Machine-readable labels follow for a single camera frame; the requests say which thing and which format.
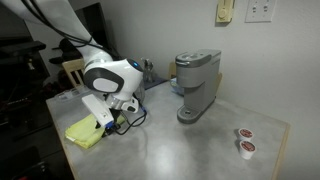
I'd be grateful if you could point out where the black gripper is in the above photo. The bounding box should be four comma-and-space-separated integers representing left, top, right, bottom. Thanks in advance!
95, 109, 123, 136

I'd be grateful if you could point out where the yellow towel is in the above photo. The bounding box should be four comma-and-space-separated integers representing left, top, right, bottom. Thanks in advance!
64, 113, 127, 150

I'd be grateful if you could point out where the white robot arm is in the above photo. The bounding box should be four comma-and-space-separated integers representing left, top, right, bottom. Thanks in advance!
0, 0, 143, 130

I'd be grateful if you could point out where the clear plastic container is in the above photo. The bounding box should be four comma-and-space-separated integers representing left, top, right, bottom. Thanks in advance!
54, 86, 89, 102

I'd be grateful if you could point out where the dark blue mat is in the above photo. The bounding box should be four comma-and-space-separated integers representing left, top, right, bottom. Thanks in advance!
144, 77, 167, 90

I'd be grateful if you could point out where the wooden chair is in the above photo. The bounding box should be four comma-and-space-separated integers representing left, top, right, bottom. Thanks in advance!
62, 59, 84, 87

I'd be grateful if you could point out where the metal figurine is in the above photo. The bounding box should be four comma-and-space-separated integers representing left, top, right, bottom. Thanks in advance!
142, 58, 154, 82

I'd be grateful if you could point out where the grey coffee machine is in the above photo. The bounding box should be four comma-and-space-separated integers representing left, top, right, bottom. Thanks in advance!
175, 49, 221, 124

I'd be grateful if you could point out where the black monitor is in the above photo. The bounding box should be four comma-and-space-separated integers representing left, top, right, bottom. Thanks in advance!
75, 3, 110, 49

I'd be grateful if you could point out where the upper coffee pod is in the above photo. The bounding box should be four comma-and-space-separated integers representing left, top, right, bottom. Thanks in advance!
238, 128, 254, 141

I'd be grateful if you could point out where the coffee pod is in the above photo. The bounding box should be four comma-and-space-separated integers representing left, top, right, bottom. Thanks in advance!
239, 141, 257, 160
238, 128, 254, 141

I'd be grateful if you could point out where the lower coffee pod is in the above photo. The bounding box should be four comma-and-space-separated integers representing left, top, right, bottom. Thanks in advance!
239, 141, 257, 160

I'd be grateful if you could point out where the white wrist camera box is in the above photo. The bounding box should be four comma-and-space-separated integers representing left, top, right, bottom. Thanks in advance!
82, 94, 114, 128

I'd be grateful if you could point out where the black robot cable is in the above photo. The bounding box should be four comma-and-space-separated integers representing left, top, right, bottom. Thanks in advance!
114, 96, 148, 136

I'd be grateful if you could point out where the white wall switch plate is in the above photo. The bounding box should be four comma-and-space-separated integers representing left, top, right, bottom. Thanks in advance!
245, 0, 277, 23

